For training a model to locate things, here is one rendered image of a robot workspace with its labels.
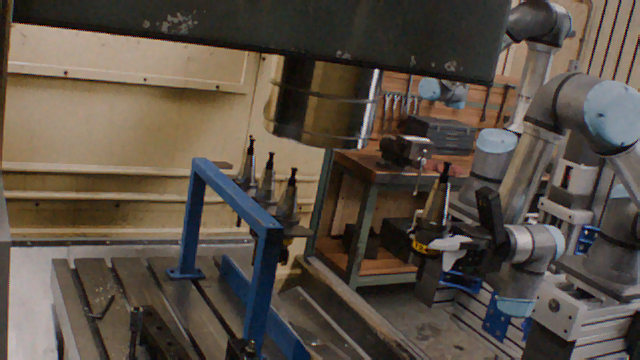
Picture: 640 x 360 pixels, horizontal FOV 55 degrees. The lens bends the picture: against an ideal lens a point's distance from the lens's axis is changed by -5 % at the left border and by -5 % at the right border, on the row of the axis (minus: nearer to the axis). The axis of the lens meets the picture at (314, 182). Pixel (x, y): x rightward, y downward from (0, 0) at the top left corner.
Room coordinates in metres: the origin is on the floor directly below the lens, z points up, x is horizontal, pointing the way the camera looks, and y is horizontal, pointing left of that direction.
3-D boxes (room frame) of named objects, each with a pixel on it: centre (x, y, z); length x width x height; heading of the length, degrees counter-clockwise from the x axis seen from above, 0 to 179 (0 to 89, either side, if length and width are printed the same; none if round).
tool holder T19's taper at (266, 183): (1.35, 0.10, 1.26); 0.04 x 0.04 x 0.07
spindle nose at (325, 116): (0.91, 0.01, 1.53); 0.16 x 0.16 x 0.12
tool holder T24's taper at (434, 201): (1.05, -0.21, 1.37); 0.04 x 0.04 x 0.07
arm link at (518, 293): (1.22, -0.45, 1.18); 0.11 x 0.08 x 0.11; 23
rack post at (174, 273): (1.56, 0.29, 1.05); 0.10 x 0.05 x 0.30; 121
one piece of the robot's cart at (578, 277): (1.49, -0.80, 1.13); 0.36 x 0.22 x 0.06; 122
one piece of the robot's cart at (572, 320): (1.48, -0.78, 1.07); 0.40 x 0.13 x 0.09; 122
